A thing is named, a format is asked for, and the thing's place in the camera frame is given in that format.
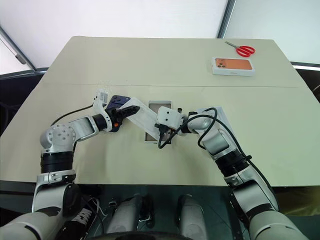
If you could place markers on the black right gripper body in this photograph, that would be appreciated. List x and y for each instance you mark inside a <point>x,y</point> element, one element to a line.
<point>160,127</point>

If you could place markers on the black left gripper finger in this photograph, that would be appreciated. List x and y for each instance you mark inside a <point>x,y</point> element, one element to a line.
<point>128,110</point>

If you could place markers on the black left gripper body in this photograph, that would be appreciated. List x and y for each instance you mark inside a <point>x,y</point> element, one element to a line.
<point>115,116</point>

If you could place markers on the white smartphone box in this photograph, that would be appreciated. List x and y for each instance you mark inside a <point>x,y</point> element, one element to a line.
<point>145,117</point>

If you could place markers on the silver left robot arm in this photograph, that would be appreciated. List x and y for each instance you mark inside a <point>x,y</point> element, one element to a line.
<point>60,135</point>

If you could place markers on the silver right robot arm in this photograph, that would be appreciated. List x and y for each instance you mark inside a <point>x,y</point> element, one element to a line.
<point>217,142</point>

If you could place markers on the white box with orange phone print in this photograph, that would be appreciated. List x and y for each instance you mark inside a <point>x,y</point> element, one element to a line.
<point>232,65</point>

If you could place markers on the silver right robot leg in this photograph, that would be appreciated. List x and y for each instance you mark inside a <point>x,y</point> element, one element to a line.
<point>192,217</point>

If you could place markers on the silver robot leg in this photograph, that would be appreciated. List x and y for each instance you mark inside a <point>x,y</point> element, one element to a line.
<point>192,217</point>
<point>125,217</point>

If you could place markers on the silver left robot leg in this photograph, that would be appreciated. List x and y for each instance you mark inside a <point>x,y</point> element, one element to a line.
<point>125,217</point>

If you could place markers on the black shoe with white laces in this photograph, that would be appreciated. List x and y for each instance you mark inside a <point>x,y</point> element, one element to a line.
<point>83,216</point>

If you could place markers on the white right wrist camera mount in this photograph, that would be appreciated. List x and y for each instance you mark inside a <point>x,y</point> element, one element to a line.
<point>168,116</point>

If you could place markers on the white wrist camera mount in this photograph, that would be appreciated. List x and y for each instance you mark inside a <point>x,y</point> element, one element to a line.
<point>168,116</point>
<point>98,100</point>

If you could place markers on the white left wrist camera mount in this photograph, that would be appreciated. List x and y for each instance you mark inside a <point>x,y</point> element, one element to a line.
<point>98,100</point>

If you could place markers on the dark grey window frame bar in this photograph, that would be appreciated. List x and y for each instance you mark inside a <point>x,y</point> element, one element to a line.
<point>225,20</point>
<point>15,46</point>

